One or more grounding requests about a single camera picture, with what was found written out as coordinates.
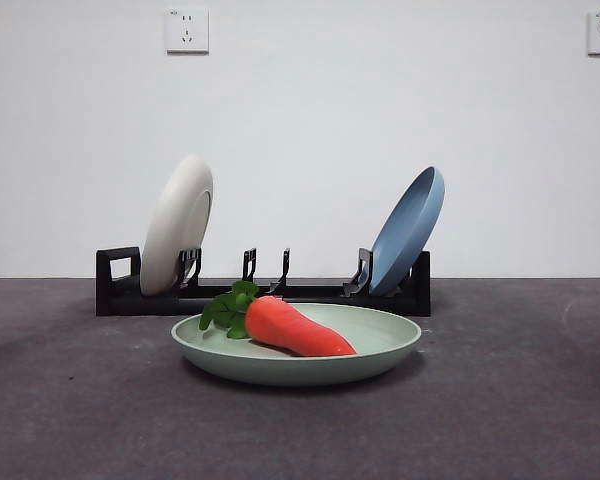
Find orange carrot with green leaves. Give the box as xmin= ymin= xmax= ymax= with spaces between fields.
xmin=198 ymin=280 xmax=358 ymax=358

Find green plate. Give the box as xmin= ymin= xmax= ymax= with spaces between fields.
xmin=170 ymin=302 xmax=423 ymax=388

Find blue plate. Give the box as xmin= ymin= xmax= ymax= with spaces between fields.
xmin=368 ymin=166 xmax=446 ymax=296

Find white plate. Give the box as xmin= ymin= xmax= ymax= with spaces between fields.
xmin=139 ymin=154 xmax=215 ymax=297

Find black plate rack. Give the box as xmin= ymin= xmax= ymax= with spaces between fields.
xmin=95 ymin=246 xmax=432 ymax=318

